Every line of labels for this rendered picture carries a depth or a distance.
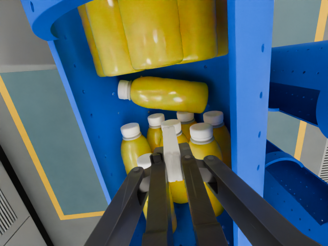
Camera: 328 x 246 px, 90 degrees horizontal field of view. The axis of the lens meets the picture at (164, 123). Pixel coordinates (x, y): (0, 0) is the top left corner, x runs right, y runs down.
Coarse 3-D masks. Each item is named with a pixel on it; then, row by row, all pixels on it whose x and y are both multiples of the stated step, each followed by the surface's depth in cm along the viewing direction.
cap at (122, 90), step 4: (120, 80) 33; (124, 80) 34; (120, 84) 32; (124, 84) 32; (120, 88) 32; (124, 88) 32; (120, 92) 32; (124, 92) 32; (120, 96) 33; (124, 96) 33
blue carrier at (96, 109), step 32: (32, 0) 13; (64, 0) 11; (256, 0) 12; (64, 32) 25; (256, 32) 13; (64, 64) 23; (192, 64) 36; (224, 64) 31; (256, 64) 14; (96, 96) 31; (224, 96) 33; (256, 96) 15; (96, 128) 30; (256, 128) 17; (96, 160) 28; (256, 160) 18; (192, 224) 36; (224, 224) 35
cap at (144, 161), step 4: (140, 156) 31; (144, 156) 31; (148, 156) 31; (140, 160) 30; (144, 160) 30; (148, 160) 30; (140, 164) 29; (144, 164) 29; (148, 164) 29; (144, 168) 29
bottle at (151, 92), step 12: (132, 84) 32; (144, 84) 31; (156, 84) 31; (168, 84) 32; (180, 84) 32; (192, 84) 32; (204, 84) 33; (132, 96) 32; (144, 96) 31; (156, 96) 31; (168, 96) 31; (180, 96) 32; (192, 96) 32; (204, 96) 32; (156, 108) 34; (168, 108) 33; (180, 108) 33; (192, 108) 33; (204, 108) 33
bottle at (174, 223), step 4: (172, 200) 33; (172, 204) 33; (144, 208) 32; (172, 208) 33; (144, 212) 32; (172, 212) 33; (144, 216) 34; (172, 216) 33; (172, 220) 34; (176, 220) 35; (172, 224) 34; (176, 224) 35; (172, 228) 34
